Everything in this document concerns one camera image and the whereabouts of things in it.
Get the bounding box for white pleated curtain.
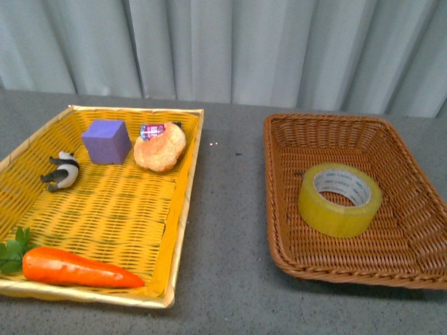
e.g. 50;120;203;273
1;1;446;118

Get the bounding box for orange plastic carrot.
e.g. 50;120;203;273
1;228;145;288

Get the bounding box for yellow packing tape roll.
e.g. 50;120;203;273
298;163;382;238

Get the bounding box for small colourful snack packet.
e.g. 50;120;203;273
139;122;185;142

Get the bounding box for purple foam cube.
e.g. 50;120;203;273
81;119;132;165

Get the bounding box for yellow woven basket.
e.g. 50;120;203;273
1;105;204;308

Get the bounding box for brown wicker basket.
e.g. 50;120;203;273
263;114;446;290

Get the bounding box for toy bread bun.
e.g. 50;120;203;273
133;122;186;172

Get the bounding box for small panda figurine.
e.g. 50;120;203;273
40;151;80;193

